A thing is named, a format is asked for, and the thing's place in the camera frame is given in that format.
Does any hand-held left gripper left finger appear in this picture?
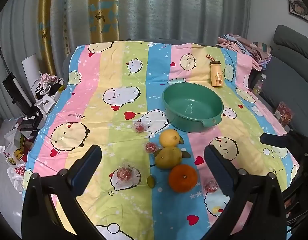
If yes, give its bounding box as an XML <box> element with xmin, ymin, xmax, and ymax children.
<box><xmin>21</xmin><ymin>144</ymin><xmax>102</xmax><ymax>240</ymax></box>

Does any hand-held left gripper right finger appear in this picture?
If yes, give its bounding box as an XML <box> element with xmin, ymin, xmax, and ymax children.
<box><xmin>204</xmin><ymin>144</ymin><xmax>288</xmax><ymax>240</ymax></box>

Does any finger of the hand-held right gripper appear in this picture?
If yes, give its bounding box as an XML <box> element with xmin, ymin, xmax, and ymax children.
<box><xmin>260</xmin><ymin>131</ymin><xmax>308</xmax><ymax>163</ymax></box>

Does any orange tangerine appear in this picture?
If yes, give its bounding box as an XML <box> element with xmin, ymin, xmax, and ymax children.
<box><xmin>168</xmin><ymin>164</ymin><xmax>198</xmax><ymax>193</ymax></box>

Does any yellow-green pear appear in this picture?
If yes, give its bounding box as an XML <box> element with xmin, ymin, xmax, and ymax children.
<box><xmin>154</xmin><ymin>146</ymin><xmax>182</xmax><ymax>169</ymax></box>

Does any yellow round citrus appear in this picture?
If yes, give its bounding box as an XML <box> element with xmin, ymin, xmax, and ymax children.
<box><xmin>159</xmin><ymin>129</ymin><xmax>180</xmax><ymax>147</ymax></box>

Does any green plastic basin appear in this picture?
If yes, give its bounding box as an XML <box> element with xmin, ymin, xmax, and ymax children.
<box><xmin>162</xmin><ymin>82</ymin><xmax>224</xmax><ymax>133</ymax></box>

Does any red patterned box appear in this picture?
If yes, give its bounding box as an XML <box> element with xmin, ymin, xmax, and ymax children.
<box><xmin>274</xmin><ymin>101</ymin><xmax>294</xmax><ymax>127</ymax></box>

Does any clear plastic bottle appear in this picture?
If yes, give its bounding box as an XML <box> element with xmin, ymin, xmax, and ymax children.
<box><xmin>252</xmin><ymin>74</ymin><xmax>267</xmax><ymax>94</ymax></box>

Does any white plastic bag red print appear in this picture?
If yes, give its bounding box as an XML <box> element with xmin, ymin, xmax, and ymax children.
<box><xmin>6</xmin><ymin>164</ymin><xmax>27</xmax><ymax>193</ymax></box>

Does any grey sofa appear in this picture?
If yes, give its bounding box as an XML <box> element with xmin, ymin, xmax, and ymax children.
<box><xmin>249</xmin><ymin>25</ymin><xmax>308</xmax><ymax>140</ymax></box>

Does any yellow bear print bottle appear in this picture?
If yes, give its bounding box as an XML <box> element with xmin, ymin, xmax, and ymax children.
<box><xmin>206</xmin><ymin>54</ymin><xmax>224</xmax><ymax>87</ymax></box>

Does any black and white bag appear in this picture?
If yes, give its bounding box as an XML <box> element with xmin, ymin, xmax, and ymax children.
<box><xmin>31</xmin><ymin>74</ymin><xmax>66</xmax><ymax>115</ymax></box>

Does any pile of folded clothes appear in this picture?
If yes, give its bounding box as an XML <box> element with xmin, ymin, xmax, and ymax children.
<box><xmin>216</xmin><ymin>33</ymin><xmax>272</xmax><ymax>70</ymax></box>

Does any cartoon printed striped blanket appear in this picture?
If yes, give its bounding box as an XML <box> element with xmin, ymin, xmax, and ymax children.
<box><xmin>23</xmin><ymin>40</ymin><xmax>300</xmax><ymax>240</ymax></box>

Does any black upright vacuum cleaner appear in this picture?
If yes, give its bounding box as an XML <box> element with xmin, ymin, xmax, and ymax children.
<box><xmin>0</xmin><ymin>34</ymin><xmax>32</xmax><ymax>115</ymax></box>

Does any white board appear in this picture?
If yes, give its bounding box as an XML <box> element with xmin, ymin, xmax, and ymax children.
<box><xmin>21</xmin><ymin>53</ymin><xmax>44</xmax><ymax>90</ymax></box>

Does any grey curtain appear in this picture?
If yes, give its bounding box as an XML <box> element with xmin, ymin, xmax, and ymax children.
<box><xmin>0</xmin><ymin>0</ymin><xmax>250</xmax><ymax>120</ymax></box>

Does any gold patterned curtain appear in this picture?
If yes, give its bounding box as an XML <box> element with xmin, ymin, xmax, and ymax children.
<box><xmin>38</xmin><ymin>0</ymin><xmax>119</xmax><ymax>78</ymax></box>

